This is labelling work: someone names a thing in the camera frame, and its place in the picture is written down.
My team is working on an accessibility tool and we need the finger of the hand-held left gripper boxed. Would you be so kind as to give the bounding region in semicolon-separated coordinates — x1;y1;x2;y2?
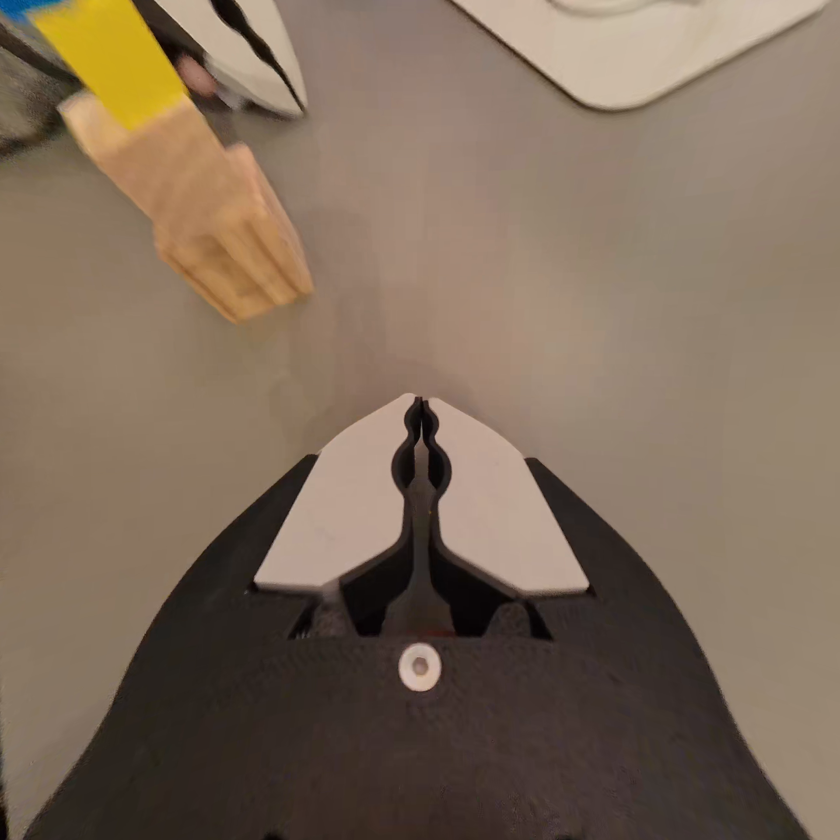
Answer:
211;0;309;114
147;0;304;120

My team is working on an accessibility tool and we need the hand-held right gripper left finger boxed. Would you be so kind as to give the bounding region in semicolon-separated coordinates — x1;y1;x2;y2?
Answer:
253;392;421;636

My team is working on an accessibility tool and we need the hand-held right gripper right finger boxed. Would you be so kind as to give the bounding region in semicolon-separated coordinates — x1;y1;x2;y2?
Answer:
423;395;590;637

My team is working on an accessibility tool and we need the yellow block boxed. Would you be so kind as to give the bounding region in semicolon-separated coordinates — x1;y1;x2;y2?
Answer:
29;0;191;132

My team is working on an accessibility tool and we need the large wooden cube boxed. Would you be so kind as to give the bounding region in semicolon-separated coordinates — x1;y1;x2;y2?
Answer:
59;92;231;227
154;141;315;324

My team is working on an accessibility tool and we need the small blue cube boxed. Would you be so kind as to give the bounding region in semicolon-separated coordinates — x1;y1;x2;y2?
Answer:
0;0;67;30

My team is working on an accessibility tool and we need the person's left hand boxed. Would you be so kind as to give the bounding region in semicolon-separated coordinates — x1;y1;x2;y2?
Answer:
178;56;219;97

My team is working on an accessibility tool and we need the grey knit sweater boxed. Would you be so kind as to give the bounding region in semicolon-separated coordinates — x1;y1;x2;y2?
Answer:
0;26;83;156

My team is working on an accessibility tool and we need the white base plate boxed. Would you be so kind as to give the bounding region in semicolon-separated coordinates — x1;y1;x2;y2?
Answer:
449;0;831;111

